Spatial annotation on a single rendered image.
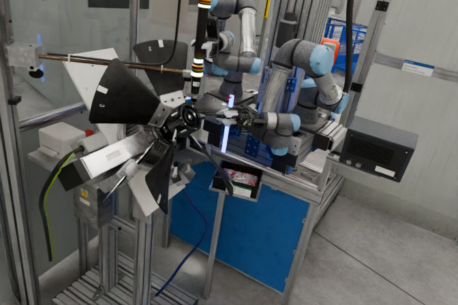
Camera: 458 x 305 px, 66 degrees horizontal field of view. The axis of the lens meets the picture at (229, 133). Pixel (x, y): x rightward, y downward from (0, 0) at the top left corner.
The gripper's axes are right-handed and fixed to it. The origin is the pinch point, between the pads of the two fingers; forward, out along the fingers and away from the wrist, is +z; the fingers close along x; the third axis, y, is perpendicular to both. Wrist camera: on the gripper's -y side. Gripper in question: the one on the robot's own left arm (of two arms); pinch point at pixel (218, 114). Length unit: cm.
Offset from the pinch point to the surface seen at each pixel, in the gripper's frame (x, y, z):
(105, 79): -22, 22, 42
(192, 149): 14.3, 6.3, 10.0
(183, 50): -22.7, -11.4, 16.5
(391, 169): 5, 26, -70
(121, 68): -25.0, 17.9, 37.5
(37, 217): 73, -10, 84
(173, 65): -18.7, -4.9, 20.4
